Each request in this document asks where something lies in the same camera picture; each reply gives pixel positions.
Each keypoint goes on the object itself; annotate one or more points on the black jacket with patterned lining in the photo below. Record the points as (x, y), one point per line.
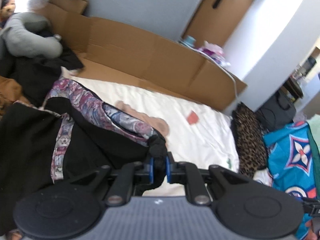
(72, 133)

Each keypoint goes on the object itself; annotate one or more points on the white bear print bedsheet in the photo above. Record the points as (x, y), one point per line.
(194, 132)

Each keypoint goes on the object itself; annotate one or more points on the dark grey backpack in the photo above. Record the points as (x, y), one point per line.
(276, 112)

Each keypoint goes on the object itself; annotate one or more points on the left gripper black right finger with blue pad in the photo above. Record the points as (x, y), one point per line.
(201, 186)

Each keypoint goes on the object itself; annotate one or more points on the grey refrigerator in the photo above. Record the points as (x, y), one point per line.
(166, 18)

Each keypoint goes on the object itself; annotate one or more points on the leopard print garment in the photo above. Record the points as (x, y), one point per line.
(248, 141)

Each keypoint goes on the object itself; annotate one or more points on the brown plush toy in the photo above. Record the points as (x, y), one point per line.
(7, 10)

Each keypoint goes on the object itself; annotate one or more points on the teal bottle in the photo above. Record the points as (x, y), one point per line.
(188, 42)

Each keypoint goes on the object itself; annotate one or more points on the upright brown cardboard panel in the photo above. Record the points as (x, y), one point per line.
(216, 25)

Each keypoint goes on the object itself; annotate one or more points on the black clothes pile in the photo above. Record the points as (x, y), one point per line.
(37, 75)

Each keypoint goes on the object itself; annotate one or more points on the brown fuzzy garment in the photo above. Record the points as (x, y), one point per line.
(10, 92)

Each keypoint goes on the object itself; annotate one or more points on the person's right hand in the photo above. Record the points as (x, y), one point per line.
(311, 235)

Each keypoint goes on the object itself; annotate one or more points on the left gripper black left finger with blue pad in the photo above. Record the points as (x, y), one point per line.
(115, 187)

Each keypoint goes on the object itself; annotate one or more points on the blue patterned storage bag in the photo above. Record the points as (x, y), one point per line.
(290, 161)

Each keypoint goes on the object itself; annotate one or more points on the brown cardboard sheet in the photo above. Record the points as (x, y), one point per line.
(120, 53)

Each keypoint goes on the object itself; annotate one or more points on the pink detergent bag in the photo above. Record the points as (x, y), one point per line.
(215, 52)

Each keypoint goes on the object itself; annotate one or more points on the light green fabric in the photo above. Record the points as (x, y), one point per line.
(313, 135)

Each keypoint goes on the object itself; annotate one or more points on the grey neck pillow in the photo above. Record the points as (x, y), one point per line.
(20, 36)

